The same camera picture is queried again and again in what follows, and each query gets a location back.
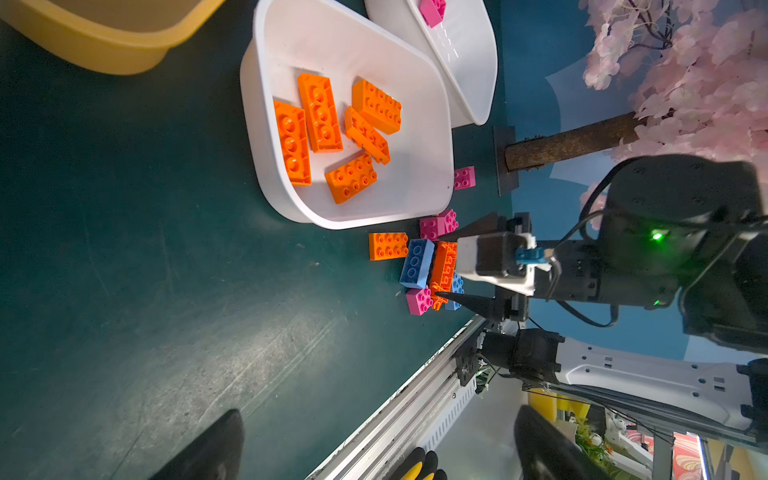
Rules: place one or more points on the blue lego brick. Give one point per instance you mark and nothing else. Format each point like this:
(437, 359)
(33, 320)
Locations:
(417, 264)
(457, 287)

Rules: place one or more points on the pink lego small bottom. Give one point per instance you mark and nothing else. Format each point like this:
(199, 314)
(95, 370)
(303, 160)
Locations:
(419, 301)

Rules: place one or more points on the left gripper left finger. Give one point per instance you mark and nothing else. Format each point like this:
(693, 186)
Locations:
(216, 454)

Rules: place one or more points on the tree trunk with base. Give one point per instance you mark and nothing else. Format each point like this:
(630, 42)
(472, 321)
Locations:
(512, 156)

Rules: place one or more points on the pink lego small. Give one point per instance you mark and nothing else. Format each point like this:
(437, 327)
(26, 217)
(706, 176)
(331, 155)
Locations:
(419, 301)
(432, 11)

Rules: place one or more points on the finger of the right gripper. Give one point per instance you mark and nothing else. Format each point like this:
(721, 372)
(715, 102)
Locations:
(488, 224)
(492, 309)

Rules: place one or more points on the white rear plastic bin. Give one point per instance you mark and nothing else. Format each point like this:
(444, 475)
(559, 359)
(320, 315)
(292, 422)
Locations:
(463, 46)

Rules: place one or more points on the white front plastic bin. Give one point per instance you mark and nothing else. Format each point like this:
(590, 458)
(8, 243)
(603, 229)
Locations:
(327, 39)

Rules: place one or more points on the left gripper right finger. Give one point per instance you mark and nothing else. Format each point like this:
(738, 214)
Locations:
(545, 453)

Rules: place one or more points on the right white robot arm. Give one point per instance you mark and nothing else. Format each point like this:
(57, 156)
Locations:
(675, 230)

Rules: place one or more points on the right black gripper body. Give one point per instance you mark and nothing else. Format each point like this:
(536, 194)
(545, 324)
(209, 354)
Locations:
(577, 273)

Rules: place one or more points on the pink cherry blossom tree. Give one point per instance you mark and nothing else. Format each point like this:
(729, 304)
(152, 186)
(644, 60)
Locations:
(705, 88)

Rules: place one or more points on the orange lego brick stack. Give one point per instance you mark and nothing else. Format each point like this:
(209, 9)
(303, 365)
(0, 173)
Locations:
(388, 246)
(350, 179)

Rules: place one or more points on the white plastic bin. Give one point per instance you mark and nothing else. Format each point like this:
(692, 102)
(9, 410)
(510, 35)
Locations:
(327, 39)
(463, 46)

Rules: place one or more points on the yellow plastic bin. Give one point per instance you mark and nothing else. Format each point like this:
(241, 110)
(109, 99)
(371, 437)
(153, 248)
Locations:
(111, 37)

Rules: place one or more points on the yellow work glove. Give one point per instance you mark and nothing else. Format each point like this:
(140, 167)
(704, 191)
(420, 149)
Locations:
(420, 464)

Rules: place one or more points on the orange lego long assembly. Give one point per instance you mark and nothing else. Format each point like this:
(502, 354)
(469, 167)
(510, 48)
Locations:
(442, 273)

